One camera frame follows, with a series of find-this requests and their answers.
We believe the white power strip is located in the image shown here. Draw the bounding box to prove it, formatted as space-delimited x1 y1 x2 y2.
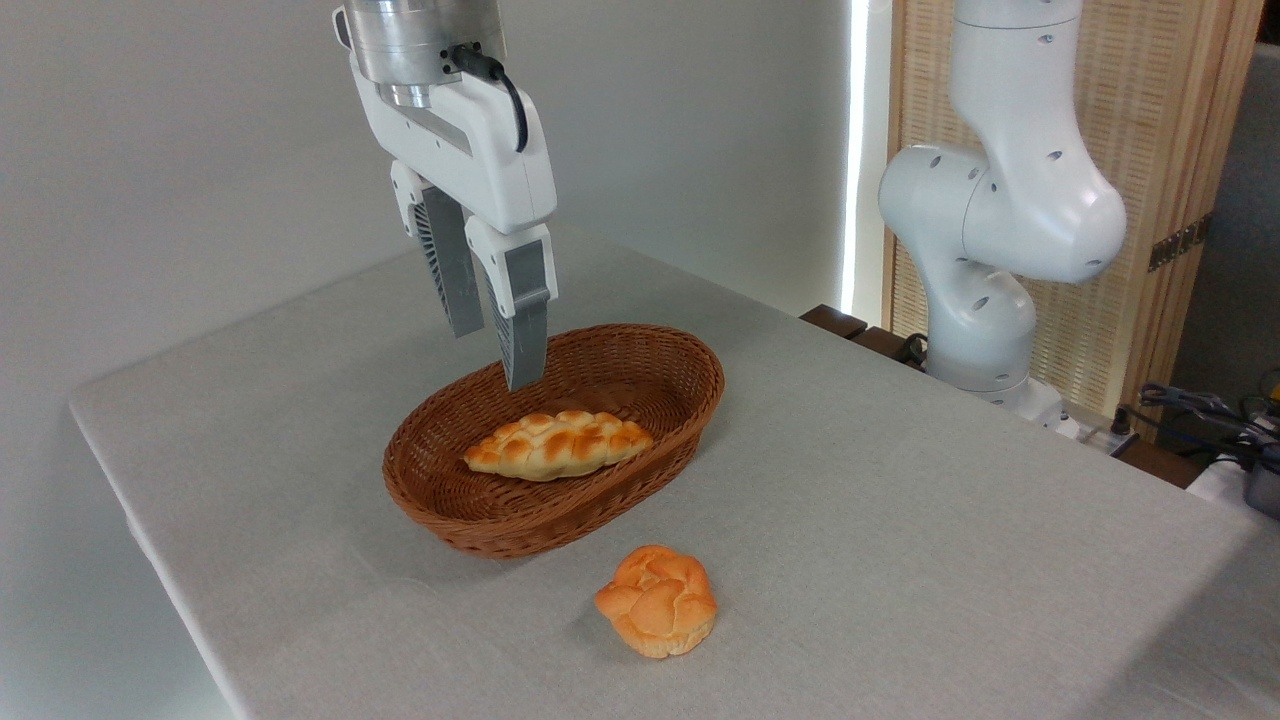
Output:
1072 414 1142 458

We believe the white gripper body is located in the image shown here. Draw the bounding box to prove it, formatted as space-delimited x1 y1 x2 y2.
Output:
349 50 559 234

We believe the dark metal screen hinge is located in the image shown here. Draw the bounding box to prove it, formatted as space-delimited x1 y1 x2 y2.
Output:
1147 212 1214 274

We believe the round knotted bread roll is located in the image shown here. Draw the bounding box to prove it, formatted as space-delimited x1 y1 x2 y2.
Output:
594 544 720 660

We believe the long braided bread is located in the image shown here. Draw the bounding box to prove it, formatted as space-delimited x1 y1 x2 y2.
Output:
462 409 655 484

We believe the wooden folding screen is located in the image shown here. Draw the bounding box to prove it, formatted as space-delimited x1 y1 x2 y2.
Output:
883 0 1267 443

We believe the brown wicker basket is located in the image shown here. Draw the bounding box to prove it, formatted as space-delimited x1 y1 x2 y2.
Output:
382 322 727 560

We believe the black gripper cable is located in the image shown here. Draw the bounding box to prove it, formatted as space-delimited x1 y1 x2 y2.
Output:
448 44 530 154

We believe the grey cable bundle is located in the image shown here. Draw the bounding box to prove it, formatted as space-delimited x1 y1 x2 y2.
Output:
1137 382 1280 473

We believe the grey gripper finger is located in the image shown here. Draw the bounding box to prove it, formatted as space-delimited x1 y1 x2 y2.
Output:
464 214 559 392
391 159 487 340

